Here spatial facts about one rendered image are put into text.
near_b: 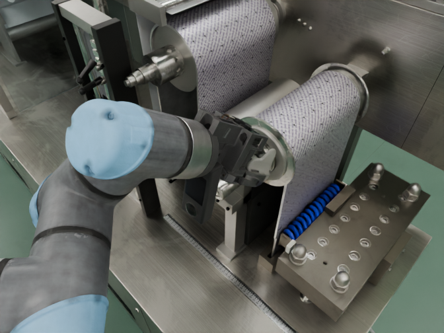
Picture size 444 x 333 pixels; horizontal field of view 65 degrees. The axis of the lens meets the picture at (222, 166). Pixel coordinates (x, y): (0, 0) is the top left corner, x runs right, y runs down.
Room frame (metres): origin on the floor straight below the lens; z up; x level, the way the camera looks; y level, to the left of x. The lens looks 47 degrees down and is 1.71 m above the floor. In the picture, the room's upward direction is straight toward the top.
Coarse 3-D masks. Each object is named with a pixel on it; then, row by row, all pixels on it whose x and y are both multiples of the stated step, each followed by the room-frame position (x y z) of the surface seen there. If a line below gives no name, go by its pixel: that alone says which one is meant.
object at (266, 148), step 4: (264, 148) 0.44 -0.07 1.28; (268, 148) 0.44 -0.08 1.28; (256, 152) 0.45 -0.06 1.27; (260, 152) 0.44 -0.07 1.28; (264, 152) 0.44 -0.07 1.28; (252, 156) 0.45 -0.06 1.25; (256, 156) 0.45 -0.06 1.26; (260, 156) 0.44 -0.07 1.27; (272, 164) 0.43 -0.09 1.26; (272, 168) 0.43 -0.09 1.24
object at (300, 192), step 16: (336, 144) 0.55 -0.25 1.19; (320, 160) 0.51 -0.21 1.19; (336, 160) 0.57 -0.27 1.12; (304, 176) 0.47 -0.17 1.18; (320, 176) 0.52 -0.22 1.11; (288, 192) 0.43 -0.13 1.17; (304, 192) 0.48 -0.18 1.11; (320, 192) 0.55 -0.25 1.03; (288, 208) 0.44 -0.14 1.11; (304, 208) 0.50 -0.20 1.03; (288, 224) 0.45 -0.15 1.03
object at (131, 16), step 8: (128, 8) 1.37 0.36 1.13; (128, 16) 1.38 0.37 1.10; (128, 24) 1.39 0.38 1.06; (136, 24) 1.34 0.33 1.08; (136, 32) 1.35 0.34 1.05; (136, 40) 1.36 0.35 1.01; (136, 48) 1.37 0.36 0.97; (136, 56) 1.38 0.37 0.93; (352, 128) 0.68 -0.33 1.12; (360, 128) 0.68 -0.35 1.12; (352, 136) 0.67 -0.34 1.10; (352, 144) 0.67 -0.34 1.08; (344, 152) 0.68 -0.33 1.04; (352, 152) 0.68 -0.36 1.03; (344, 160) 0.67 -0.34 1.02; (344, 168) 0.67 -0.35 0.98; (336, 176) 0.67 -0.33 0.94
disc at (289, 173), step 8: (248, 120) 0.49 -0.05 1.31; (256, 120) 0.48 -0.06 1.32; (264, 120) 0.47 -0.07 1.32; (264, 128) 0.46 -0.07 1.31; (272, 128) 0.45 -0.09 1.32; (272, 136) 0.45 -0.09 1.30; (280, 136) 0.44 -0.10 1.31; (280, 144) 0.44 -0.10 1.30; (288, 144) 0.43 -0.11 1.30; (288, 152) 0.42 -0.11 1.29; (288, 160) 0.42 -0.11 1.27; (288, 168) 0.42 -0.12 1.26; (288, 176) 0.42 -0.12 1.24; (272, 184) 0.44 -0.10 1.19; (280, 184) 0.43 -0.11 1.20
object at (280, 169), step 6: (348, 78) 0.63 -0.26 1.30; (354, 84) 0.62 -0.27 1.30; (360, 96) 0.61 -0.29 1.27; (360, 102) 0.60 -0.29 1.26; (252, 126) 0.48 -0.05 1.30; (258, 132) 0.47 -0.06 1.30; (264, 132) 0.46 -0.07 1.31; (270, 138) 0.45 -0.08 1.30; (270, 144) 0.45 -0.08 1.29; (276, 144) 0.44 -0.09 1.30; (276, 150) 0.44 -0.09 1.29; (276, 156) 0.43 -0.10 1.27; (282, 156) 0.43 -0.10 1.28; (276, 162) 0.43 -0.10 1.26; (282, 162) 0.42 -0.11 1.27; (276, 168) 0.43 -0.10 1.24; (282, 168) 0.42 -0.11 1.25; (270, 174) 0.44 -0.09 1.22; (276, 174) 0.43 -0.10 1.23; (282, 174) 0.42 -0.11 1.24
